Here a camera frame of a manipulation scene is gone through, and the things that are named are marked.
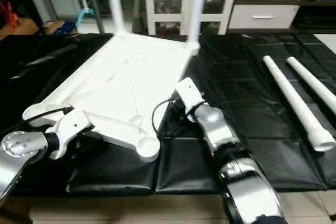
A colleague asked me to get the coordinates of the white plastic table top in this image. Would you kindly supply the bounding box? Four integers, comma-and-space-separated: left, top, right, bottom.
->
22, 32, 202, 163

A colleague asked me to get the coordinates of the white plastic table leg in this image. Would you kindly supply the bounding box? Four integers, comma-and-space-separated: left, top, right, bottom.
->
185, 0, 208, 50
286, 56, 336, 115
262, 55, 336, 153
104, 0, 128, 37

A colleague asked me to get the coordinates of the black work mat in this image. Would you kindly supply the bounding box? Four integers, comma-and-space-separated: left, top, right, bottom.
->
0, 31, 336, 197

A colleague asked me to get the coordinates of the white glass-door cabinet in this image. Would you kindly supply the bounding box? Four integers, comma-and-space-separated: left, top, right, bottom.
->
143, 0, 242, 37

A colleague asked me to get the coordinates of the blue plastic bag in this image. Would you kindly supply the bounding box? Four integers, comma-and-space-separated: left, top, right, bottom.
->
44, 20, 80, 38

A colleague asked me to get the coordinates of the white drawer unit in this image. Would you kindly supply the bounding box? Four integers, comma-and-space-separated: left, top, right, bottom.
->
227, 5, 301, 30

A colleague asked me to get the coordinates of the brown cardboard box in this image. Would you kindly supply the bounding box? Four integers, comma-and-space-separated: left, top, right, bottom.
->
0, 18, 40, 42

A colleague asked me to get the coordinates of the light blue hooked pole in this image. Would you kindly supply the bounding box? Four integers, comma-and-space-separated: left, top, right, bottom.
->
72, 0, 96, 29

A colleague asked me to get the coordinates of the white flat board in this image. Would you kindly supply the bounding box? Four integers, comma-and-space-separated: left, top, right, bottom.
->
314, 33, 336, 55

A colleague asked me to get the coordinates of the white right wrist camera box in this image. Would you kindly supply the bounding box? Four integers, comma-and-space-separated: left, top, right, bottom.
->
174, 77, 206, 124

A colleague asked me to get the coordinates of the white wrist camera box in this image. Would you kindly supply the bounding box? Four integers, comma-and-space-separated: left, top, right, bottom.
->
174, 77, 206, 124
49, 107, 95, 162

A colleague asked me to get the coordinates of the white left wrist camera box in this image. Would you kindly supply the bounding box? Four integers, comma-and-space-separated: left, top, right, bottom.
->
49, 107, 95, 162

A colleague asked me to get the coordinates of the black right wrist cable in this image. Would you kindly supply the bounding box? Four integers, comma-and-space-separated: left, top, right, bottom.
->
151, 96, 183, 141

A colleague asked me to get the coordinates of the red cable bundle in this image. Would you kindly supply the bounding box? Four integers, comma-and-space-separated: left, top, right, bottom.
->
0, 1, 19, 29

